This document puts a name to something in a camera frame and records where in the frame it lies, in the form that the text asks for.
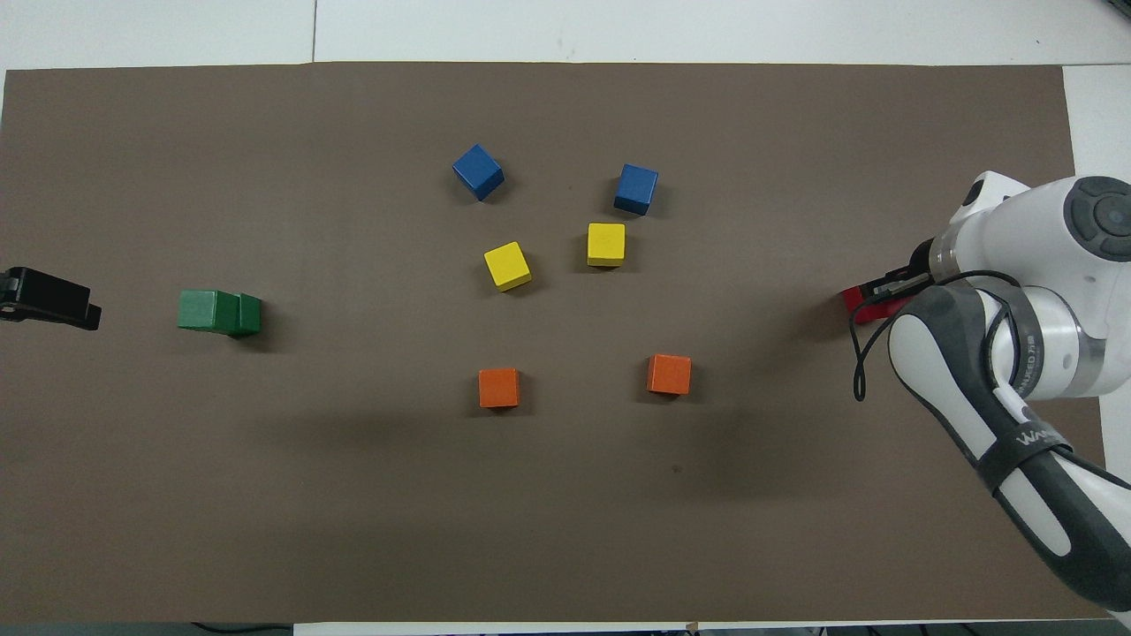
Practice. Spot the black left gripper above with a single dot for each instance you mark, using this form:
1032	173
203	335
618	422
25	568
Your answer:
44	293

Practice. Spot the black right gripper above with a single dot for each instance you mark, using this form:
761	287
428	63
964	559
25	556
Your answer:
922	261

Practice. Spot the green wooden cube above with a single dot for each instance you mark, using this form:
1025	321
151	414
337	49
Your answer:
250	316
203	310

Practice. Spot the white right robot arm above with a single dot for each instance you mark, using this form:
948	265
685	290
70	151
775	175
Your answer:
1016	230

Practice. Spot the orange wooden cube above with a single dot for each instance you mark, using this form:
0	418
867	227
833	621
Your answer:
499	388
669	374

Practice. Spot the brown paper table mat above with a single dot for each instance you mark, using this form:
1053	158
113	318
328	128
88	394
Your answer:
265	495

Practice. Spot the blue wooden cube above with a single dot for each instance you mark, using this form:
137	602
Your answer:
636	187
478	171

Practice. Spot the yellow wooden cube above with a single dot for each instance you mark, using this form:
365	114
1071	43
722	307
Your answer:
507	265
606	243

